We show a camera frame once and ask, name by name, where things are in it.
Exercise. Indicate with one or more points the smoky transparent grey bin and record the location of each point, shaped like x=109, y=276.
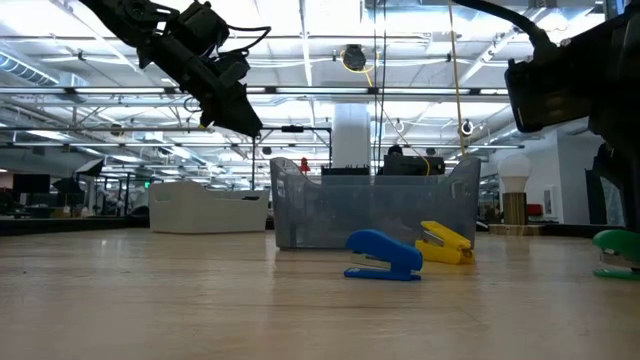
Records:
x=325, y=210

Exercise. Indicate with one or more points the red box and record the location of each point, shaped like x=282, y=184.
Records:
x=535, y=210

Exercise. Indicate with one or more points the light grey plastic bin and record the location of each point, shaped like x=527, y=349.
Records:
x=200, y=215

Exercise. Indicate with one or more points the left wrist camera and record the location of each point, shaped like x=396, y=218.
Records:
x=232, y=70

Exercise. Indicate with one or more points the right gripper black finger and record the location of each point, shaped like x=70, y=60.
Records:
x=632, y=190

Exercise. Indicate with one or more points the black aluminium table frame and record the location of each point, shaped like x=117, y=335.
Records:
x=60, y=226

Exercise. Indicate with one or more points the black stapler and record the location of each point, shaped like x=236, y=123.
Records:
x=250, y=198

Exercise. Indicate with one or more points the white building column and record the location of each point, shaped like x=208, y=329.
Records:
x=350, y=135

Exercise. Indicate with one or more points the black softbox light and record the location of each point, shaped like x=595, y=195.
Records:
x=91, y=167

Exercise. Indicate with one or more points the yellow mini stapler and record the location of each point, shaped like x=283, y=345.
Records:
x=450, y=256

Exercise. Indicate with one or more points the black background monitor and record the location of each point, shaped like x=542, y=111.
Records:
x=410, y=166

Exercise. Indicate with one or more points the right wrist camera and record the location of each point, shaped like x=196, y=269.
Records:
x=550, y=95

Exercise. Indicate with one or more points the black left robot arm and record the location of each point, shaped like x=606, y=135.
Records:
x=125, y=15

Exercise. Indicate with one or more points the black background frame rig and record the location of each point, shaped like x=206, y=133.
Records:
x=292, y=128

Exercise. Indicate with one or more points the green mini stapler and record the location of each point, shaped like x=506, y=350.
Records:
x=617, y=241

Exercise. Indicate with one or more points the black studio umbrella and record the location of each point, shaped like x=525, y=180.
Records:
x=68, y=187

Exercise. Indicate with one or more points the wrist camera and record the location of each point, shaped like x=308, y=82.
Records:
x=550, y=95
x=232, y=70

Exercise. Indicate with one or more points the person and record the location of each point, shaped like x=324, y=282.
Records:
x=395, y=150
x=305, y=166

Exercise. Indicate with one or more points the dark background screen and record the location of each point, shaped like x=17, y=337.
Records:
x=31, y=184

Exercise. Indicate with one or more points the blue mini stapler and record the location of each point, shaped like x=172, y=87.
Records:
x=385, y=250

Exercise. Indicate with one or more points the white picture frame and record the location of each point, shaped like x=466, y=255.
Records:
x=550, y=200

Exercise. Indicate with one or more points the white globe bulb lamp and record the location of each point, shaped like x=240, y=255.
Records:
x=515, y=172

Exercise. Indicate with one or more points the black comb-topped box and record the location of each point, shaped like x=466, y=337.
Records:
x=345, y=170

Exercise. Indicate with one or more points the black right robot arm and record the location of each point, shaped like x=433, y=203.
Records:
x=620, y=35

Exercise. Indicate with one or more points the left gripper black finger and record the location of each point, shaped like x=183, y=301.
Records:
x=240, y=112
x=212, y=117

